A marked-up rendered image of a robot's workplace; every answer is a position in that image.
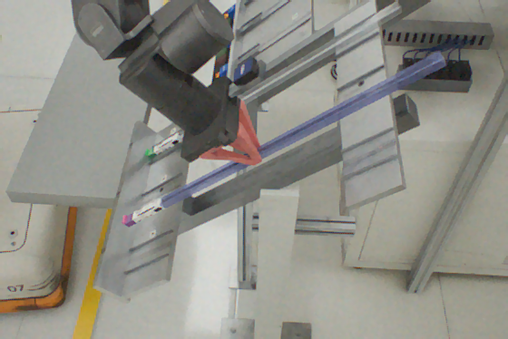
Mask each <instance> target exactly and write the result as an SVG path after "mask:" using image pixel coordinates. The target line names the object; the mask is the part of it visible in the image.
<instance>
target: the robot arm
mask: <svg viewBox="0 0 508 339"><path fill-rule="evenodd" d="M71 5H72V11H73V23H74V27H75V30H76V33H77V34H78V35H79V37H80V38H81V39H82V40H83V42H84V43H85V44H87V45H89V46H91V47H93V48H94V49H95V50H96V52H97V53H98V54H99V56H100V57H101V58H102V59H103V60H111V59H116V58H123V57H126V58H125V59H124V60H123V61H122V62H121V63H120V64H119V65H118V66H117V68H118V69H119V71H120V72H121V73H120V74H119V84H121V85H122V86H124V87H125V88H126V89H128V90H129V91H132V92H133V93H134V94H135V95H136V96H138V97H139V98H140V99H142V100H143V101H145V102H146V103H148V104H149V105H150V106H151V107H152V108H154V109H155V110H156V111H158V112H159V113H161V114H162V115H164V116H165V117H166V118H167V119H168V120H169V121H171V122H172V123H174V124H175V125H178V126H179V127H181V128H182V129H183V130H184V137H183V143H182V148H181V158H182V159H184V160H186V161H187V162H189V163H191V162H193V161H195V160H198V159H199V158H201V159H202V160H234V161H237V162H241V163H245V164H249V165H253V166H254V165H256V164H258V163H260V162H262V158H261V157H260V155H259V153H258V151H257V149H256V148H257V147H258V146H259V145H260V143H259V141H258V138H257V136H256V134H255V131H254V130H253V125H252V122H251V119H250V117H249V113H248V110H247V108H246V105H245V103H244V101H243V100H242V99H240V98H239V97H238V96H237V95H236V96H234V97H233V98H231V99H229V91H230V85H231V84H233V83H234V81H232V80H231V79H230V78H229V77H228V76H227V75H226V74H224V75H222V76H221V77H220V78H219V79H218V80H217V81H215V82H213V83H212V84H210V85H209V86H207V87H206V86H205V85H204V84H203V83H202V82H201V81H200V80H199V79H198V78H196V77H195V76H194V75H193V74H192V73H196V72H197V71H198V70H199V69H201V67H202V66H203V65H204V64H205V63H207V62H208V61H209V60H210V59H212V58H213V57H214V56H215V55H217V54H219V52H220V51H221V50H223V49H224V48H225V47H226V46H227V45H229V44H230V43H231V42H232V41H233V40H234V39H235V35H234V33H233V30H232V28H231V26H230V24H229V22H228V21H227V20H226V19H225V17H224V16H223V15H222V13H221V12H220V11H219V9H218V8H217V7H216V6H215V5H214V4H212V3H211V2H210V1H209V0H170V1H169V2H168V3H167V4H165V5H163V6H162V7H161V8H159V9H158V10H157V11H154V13H153V14H152V15H151V7H150V0H71ZM228 145H229V146H231V147H233V148H235V149H237V150H240V151H243V152H246V153H248V154H249V155H250V157H247V156H244V155H241V154H238V153H236V152H233V151H230V150H225V149H223V148H222V147H226V146H228Z"/></svg>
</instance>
